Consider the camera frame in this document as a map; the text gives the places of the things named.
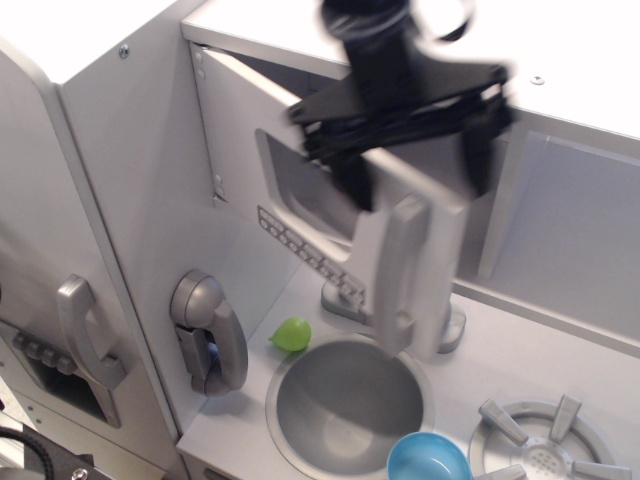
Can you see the blue plastic bowl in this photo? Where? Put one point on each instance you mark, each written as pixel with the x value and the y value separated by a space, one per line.
pixel 429 456

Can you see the white microwave door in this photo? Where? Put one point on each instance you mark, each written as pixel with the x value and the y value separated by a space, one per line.
pixel 396 263

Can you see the grey ice dispenser panel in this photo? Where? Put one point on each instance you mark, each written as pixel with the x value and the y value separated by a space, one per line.
pixel 55 372

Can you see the black base with screw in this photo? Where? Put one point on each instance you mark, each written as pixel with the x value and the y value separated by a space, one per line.
pixel 45 459

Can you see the white toy kitchen cabinet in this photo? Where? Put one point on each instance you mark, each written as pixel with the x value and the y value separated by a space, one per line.
pixel 142 139

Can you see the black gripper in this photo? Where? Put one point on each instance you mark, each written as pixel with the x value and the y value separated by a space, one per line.
pixel 396 94

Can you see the grey toy faucet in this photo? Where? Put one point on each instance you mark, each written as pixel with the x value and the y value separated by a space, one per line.
pixel 333 301

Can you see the grey fridge door handle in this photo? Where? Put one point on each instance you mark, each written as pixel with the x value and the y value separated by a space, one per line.
pixel 75 302

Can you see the green toy pear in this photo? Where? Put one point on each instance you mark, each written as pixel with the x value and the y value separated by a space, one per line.
pixel 293 335

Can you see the grey toy stove burner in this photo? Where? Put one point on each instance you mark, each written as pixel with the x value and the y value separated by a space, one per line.
pixel 540 440

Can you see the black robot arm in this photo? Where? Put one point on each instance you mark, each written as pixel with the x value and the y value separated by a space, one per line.
pixel 346 20

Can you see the grey toy sink bowl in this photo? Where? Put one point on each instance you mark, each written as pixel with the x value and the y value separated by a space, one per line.
pixel 336 409

